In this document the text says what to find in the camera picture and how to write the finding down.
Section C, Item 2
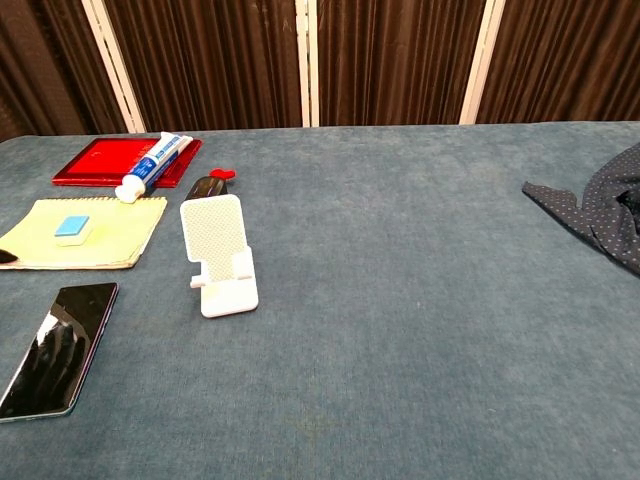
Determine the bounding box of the black smartphone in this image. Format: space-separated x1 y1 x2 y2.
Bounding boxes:
0 282 120 424

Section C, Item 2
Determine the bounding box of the white phone stand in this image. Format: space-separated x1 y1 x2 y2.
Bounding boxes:
179 193 260 319

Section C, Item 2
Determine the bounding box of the blue white eraser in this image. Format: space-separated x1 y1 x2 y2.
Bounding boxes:
53 215 94 248

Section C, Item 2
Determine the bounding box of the yellow spiral notepad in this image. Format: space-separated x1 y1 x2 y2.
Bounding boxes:
0 195 169 272

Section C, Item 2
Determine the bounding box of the red flat box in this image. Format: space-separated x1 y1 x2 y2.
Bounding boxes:
51 137 204 190

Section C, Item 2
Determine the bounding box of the white blue toothpaste tube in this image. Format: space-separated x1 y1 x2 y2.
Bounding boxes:
114 131 194 205

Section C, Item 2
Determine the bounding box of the brown curtain panel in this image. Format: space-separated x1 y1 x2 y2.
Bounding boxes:
475 0 640 125
102 0 304 134
0 0 129 144
317 0 488 128

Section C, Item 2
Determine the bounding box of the dark bottle with red cap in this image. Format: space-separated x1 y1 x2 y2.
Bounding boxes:
184 168 237 202

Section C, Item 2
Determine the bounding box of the navy polka dot cloth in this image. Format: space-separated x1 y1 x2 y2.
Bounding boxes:
521 142 640 277

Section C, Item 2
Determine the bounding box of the white screen frame post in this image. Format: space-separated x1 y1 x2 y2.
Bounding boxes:
295 0 321 128
81 0 147 134
458 0 507 126

